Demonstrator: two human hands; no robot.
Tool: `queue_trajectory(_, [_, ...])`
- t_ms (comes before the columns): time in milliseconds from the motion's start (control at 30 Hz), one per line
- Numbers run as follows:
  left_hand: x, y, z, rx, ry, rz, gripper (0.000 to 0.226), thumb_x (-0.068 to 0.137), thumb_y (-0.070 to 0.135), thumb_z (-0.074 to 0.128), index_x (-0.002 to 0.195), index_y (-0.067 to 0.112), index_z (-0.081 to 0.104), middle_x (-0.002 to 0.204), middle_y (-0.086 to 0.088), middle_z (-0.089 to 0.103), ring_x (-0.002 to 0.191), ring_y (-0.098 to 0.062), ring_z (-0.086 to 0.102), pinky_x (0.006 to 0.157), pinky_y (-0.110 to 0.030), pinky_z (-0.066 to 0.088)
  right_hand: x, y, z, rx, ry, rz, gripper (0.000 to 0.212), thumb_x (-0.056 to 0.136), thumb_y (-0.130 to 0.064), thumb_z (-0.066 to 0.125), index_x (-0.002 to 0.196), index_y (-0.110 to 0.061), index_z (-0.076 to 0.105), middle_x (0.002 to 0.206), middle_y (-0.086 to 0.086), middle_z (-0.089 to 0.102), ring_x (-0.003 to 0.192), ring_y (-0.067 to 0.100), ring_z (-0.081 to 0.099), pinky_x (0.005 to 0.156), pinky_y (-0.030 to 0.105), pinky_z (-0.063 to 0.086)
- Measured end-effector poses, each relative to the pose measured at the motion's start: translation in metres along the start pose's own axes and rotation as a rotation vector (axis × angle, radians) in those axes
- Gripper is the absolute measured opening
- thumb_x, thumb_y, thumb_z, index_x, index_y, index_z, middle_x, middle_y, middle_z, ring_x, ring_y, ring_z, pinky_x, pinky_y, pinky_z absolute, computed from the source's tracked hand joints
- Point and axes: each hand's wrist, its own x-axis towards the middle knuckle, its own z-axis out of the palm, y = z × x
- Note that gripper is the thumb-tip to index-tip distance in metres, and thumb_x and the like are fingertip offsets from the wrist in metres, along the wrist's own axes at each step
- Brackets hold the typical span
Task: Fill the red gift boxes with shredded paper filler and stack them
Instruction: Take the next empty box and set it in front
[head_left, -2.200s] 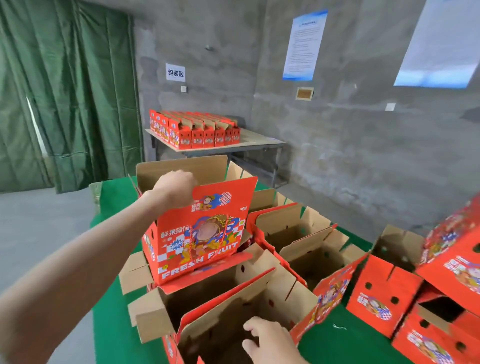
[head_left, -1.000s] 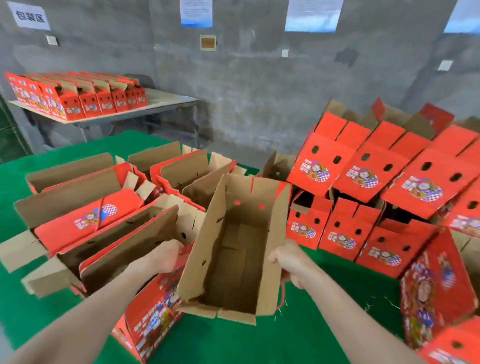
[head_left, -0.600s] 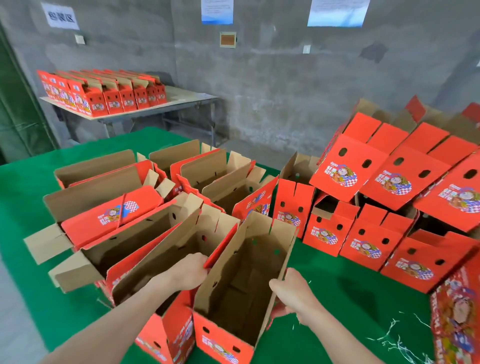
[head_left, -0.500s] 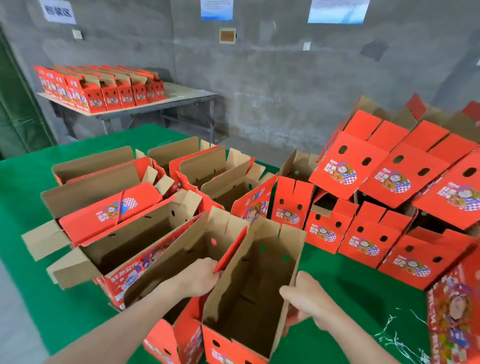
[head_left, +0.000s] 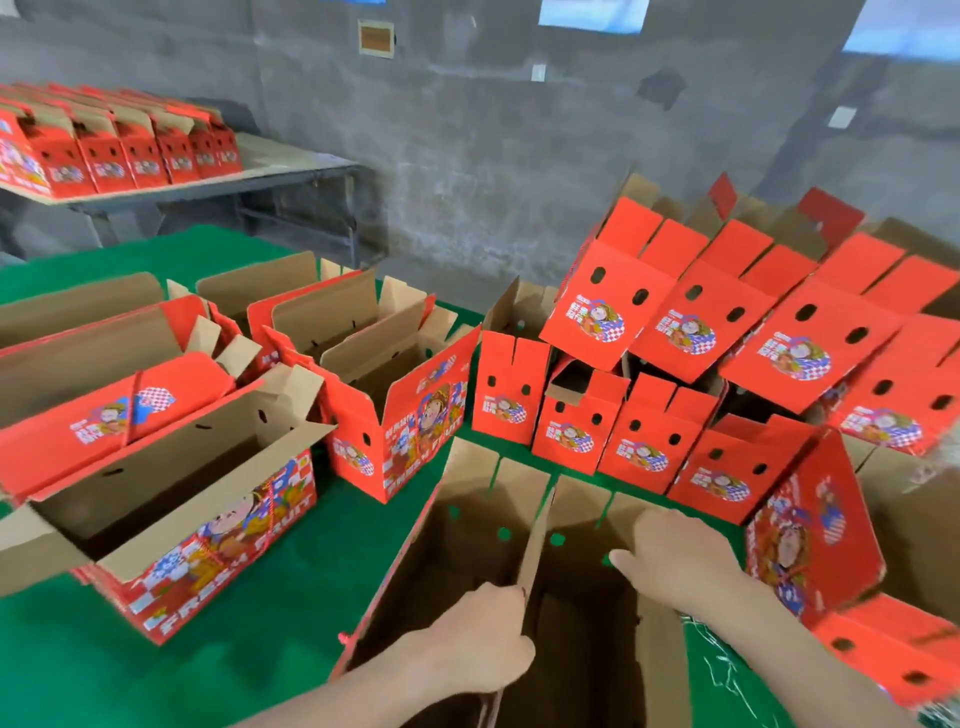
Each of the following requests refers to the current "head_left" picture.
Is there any white blue wall poster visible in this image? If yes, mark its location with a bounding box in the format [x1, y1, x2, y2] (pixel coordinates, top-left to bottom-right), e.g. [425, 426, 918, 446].
[537, 0, 654, 36]
[841, 0, 960, 66]

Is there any person's right hand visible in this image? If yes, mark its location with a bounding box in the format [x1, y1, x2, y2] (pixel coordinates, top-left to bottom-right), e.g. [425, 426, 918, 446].
[606, 505, 750, 620]

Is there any grey metal table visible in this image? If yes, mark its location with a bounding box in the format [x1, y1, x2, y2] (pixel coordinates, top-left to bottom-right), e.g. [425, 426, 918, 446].
[0, 130, 371, 275]

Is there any person's left forearm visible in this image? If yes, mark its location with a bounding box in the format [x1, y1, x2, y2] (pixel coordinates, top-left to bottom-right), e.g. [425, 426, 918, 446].
[232, 645, 452, 728]

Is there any orange wall plate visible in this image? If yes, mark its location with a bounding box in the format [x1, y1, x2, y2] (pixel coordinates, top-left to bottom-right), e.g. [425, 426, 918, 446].
[355, 18, 399, 62]

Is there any person's left hand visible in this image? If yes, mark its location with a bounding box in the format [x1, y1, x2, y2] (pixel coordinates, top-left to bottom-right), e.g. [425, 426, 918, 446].
[399, 580, 539, 702]

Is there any group of red boxes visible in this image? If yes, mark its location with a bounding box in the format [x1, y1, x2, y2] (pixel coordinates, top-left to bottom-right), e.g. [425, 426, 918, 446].
[0, 247, 551, 728]

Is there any person's right forearm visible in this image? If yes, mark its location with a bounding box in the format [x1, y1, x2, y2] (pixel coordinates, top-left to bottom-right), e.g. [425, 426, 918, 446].
[705, 570, 924, 728]

